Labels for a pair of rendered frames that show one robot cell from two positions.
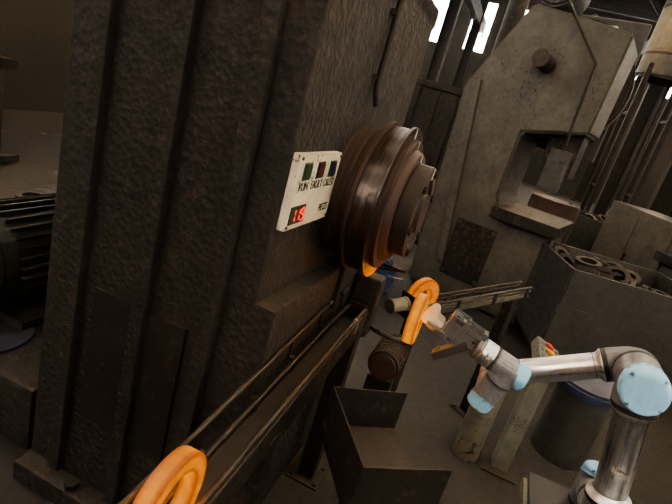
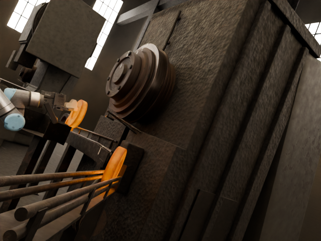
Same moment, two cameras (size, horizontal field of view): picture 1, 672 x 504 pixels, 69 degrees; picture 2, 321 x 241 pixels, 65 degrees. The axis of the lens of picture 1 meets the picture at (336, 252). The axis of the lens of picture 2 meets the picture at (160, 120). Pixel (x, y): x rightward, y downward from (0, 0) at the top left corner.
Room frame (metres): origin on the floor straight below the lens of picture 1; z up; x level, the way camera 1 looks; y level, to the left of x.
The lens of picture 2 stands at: (2.58, -1.06, 0.86)
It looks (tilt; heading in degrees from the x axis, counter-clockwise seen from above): 5 degrees up; 131
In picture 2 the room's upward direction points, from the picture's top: 23 degrees clockwise
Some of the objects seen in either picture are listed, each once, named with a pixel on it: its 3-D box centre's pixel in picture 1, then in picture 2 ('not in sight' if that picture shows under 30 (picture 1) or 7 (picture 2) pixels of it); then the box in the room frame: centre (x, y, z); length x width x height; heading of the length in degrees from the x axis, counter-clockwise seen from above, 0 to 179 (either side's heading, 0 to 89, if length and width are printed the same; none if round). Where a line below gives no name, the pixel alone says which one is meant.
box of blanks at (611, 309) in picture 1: (600, 314); not in sight; (3.48, -2.01, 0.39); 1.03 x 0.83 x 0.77; 89
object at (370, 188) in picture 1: (384, 201); (136, 82); (1.48, -0.10, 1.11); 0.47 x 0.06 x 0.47; 164
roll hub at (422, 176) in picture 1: (414, 211); (122, 75); (1.45, -0.19, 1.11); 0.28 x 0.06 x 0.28; 164
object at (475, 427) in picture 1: (483, 407); not in sight; (1.94, -0.83, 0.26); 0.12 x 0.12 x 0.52
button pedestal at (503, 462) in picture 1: (523, 409); not in sight; (1.93, -0.99, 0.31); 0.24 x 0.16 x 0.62; 164
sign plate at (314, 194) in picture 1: (312, 188); not in sight; (1.19, 0.10, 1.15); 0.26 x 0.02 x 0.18; 164
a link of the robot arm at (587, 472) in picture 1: (597, 487); not in sight; (1.28, -0.97, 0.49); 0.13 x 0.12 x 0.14; 162
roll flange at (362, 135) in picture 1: (359, 192); (147, 89); (1.50, -0.02, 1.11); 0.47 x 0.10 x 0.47; 164
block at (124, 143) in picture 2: (363, 302); (124, 167); (1.71, -0.15, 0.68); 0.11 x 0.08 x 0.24; 74
